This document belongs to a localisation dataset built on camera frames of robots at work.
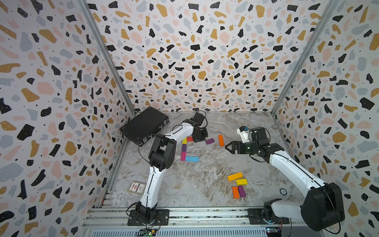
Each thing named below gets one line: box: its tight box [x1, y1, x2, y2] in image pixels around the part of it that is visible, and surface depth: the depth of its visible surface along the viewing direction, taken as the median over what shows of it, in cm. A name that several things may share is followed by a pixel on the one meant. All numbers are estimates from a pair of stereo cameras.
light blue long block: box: [185, 156, 200, 162], surface depth 97 cm
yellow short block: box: [235, 178, 248, 186], surface depth 87 cm
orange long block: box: [218, 134, 225, 147], surface depth 109 cm
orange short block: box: [231, 186, 240, 199], surface depth 84 cm
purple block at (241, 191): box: [237, 185, 247, 198], surface depth 84 cm
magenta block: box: [180, 151, 188, 162], surface depth 99 cm
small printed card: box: [127, 180, 147, 195], surface depth 83 cm
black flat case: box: [119, 106, 170, 147], surface depth 112 cm
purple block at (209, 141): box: [205, 137, 215, 145], surface depth 105 cm
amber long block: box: [227, 171, 244, 182], surface depth 90 cm
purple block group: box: [181, 144, 188, 152], surface depth 102 cm
